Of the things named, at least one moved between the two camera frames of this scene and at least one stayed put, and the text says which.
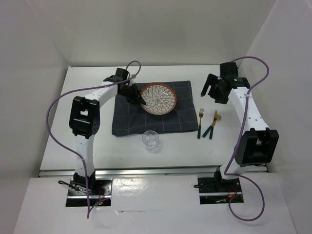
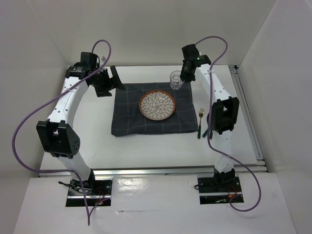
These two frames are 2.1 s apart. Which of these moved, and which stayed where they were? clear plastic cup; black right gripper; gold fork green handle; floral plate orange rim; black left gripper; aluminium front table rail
Moved: black left gripper; clear plastic cup; black right gripper; floral plate orange rim
Stayed: gold fork green handle; aluminium front table rail
